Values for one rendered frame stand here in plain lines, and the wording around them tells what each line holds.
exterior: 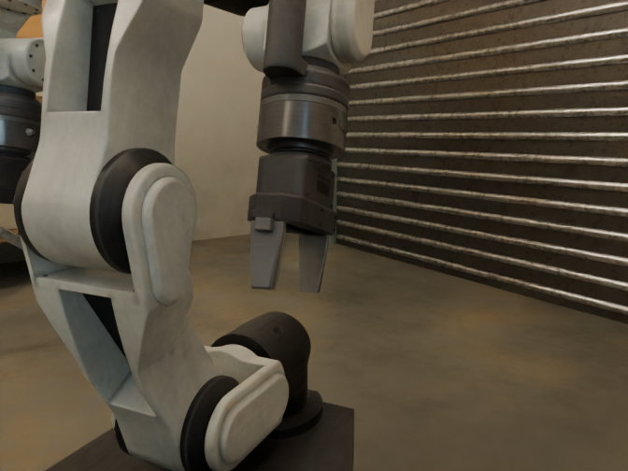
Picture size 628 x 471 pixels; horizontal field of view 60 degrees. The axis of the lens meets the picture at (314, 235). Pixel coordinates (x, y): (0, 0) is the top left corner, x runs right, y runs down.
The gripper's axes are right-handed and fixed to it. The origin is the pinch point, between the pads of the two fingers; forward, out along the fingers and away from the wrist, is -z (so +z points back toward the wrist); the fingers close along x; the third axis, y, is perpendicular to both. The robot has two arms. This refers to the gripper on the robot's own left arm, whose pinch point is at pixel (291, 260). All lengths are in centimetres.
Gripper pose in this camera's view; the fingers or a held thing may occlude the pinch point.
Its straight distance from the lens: 53.4
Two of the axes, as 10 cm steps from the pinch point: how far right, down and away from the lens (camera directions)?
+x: -3.8, -1.2, -9.2
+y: 9.2, 0.4, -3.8
